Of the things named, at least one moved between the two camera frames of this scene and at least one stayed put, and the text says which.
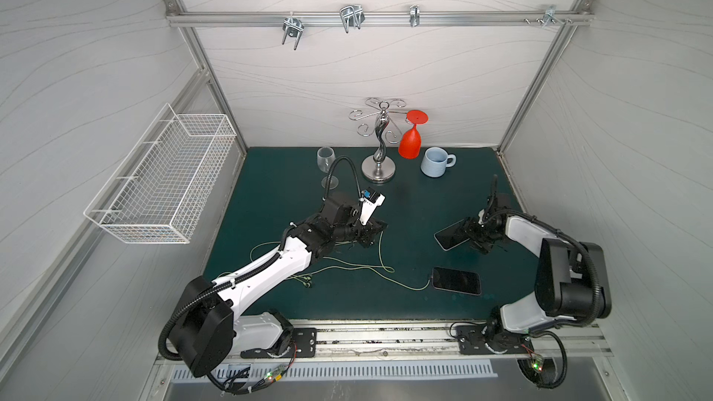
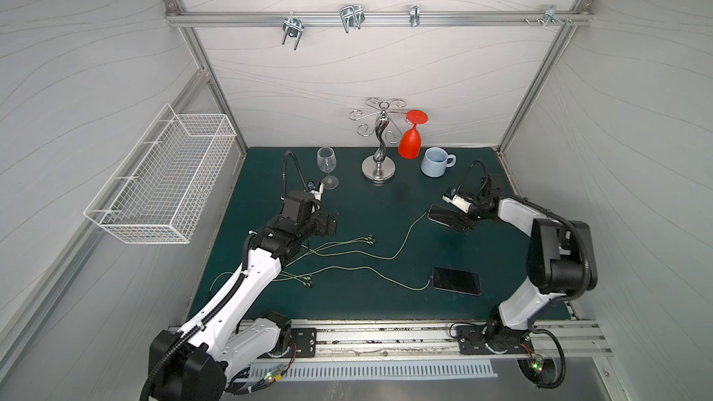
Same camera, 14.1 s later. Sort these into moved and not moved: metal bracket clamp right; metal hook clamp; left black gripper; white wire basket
Moved: left black gripper
Not moved: metal bracket clamp right; metal hook clamp; white wire basket
